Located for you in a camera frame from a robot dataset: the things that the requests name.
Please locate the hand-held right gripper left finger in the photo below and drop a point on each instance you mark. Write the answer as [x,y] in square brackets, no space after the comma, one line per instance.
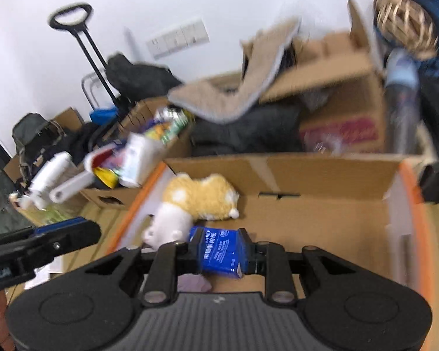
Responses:
[196,250]

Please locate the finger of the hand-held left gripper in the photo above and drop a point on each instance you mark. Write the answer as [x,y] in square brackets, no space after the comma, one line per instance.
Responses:
[64,237]

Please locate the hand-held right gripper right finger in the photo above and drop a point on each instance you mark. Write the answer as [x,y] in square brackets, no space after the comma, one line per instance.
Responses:
[243,252]

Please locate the blue tissue packet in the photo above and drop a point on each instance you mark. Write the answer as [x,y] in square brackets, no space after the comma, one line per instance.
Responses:
[219,252]

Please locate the orange-edged cardboard box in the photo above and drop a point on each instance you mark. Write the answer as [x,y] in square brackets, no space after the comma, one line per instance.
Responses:
[314,219]

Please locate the person's left hand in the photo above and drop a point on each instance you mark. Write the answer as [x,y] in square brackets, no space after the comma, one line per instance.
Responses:
[0,321]

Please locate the pale purple plush toy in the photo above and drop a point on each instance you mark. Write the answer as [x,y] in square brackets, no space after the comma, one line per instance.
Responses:
[194,284]

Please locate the white paper sheets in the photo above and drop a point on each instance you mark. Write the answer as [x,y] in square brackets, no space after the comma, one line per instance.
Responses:
[47,270]

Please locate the yellow and white plush dog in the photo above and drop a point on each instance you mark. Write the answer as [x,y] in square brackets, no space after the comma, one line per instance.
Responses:
[205,197]

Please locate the cardboard box of snacks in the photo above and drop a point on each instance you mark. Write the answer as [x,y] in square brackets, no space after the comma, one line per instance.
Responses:
[106,197]

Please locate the yellow snack packet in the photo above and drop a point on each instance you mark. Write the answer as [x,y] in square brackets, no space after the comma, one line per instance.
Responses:
[108,179]

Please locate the red and white case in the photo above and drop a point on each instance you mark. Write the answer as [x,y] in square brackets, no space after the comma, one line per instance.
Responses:
[98,157]

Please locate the pile of black clothes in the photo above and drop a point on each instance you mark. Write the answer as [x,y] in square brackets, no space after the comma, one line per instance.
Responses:
[87,137]

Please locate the white tissue pack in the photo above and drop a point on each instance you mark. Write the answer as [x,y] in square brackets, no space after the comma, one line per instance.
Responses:
[142,161]

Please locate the dark grey backpack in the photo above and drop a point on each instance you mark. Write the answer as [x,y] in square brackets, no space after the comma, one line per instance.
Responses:
[33,135]

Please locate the small plain cardboard box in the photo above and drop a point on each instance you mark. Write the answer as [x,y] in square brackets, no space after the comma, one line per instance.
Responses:
[67,119]

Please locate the black folded clothing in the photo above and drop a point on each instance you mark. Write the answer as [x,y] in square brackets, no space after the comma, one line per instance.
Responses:
[248,131]

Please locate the green snack packets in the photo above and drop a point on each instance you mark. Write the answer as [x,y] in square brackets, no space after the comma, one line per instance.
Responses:
[168,126]

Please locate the small blue box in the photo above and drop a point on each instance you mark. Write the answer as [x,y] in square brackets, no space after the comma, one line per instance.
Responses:
[102,116]

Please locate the crumpled clear plastic bag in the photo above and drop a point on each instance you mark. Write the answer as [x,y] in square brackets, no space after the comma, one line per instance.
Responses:
[325,142]

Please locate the beige fleece mat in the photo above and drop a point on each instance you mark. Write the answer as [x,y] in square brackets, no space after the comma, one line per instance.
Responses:
[237,95]

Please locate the black bag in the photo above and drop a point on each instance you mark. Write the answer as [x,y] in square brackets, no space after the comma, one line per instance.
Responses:
[139,78]

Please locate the red-printed cardboard box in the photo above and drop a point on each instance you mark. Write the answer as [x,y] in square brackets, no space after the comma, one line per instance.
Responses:
[347,91]

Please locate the clear plastic water bottle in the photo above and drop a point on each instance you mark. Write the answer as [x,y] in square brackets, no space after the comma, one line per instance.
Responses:
[402,95]

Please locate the black suitcase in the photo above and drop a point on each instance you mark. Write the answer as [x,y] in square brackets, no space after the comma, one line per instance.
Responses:
[437,135]

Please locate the woven wicker ball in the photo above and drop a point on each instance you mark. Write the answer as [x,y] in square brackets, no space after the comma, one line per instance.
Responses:
[406,22]

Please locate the white metal trolley frame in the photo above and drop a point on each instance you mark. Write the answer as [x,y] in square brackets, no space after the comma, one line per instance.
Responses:
[89,87]

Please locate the white wall socket panel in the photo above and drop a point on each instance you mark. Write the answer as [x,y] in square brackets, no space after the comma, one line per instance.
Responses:
[177,38]

